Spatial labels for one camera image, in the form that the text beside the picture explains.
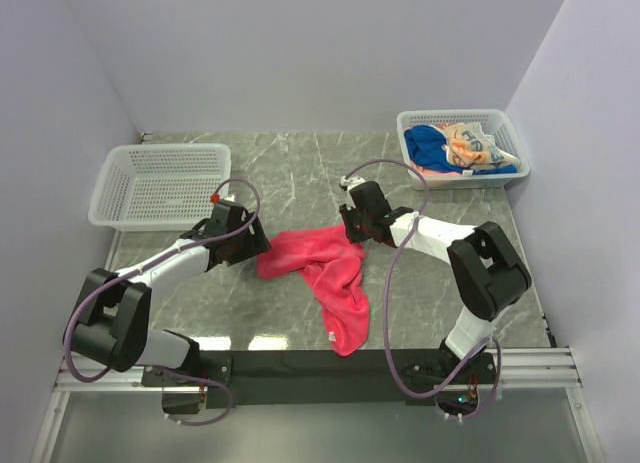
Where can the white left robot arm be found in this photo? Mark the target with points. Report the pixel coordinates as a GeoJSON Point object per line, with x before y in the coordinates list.
{"type": "Point", "coordinates": [109, 328]}

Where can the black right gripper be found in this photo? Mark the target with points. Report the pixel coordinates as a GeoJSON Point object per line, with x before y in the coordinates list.
{"type": "Point", "coordinates": [347, 215]}

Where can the beige patterned towel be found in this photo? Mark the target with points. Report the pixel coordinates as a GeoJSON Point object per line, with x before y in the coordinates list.
{"type": "Point", "coordinates": [469, 148]}

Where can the empty white plastic basket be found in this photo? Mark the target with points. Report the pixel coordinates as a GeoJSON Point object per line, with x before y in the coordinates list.
{"type": "Point", "coordinates": [158, 187]}

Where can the white basket with towels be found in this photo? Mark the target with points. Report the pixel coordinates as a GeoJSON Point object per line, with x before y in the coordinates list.
{"type": "Point", "coordinates": [494, 122]}

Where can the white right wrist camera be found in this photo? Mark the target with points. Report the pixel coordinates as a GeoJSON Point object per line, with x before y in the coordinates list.
{"type": "Point", "coordinates": [348, 183]}

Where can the peach orange towel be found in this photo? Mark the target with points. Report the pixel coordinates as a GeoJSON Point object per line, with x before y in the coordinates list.
{"type": "Point", "coordinates": [426, 172]}

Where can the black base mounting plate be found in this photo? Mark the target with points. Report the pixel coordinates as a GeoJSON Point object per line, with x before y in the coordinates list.
{"type": "Point", "coordinates": [281, 377]}

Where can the aluminium rail frame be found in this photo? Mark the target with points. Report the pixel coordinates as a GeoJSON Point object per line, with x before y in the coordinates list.
{"type": "Point", "coordinates": [522, 369]}

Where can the blue towel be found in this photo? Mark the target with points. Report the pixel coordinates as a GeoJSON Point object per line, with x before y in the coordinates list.
{"type": "Point", "coordinates": [424, 145]}

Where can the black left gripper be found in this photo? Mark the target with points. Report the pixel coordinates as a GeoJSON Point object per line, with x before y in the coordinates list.
{"type": "Point", "coordinates": [256, 244]}

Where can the pink red towel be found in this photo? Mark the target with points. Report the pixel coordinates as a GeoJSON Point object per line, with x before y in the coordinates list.
{"type": "Point", "coordinates": [332, 267]}

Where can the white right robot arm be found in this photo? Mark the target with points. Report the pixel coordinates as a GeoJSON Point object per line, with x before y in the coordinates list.
{"type": "Point", "coordinates": [489, 273]}

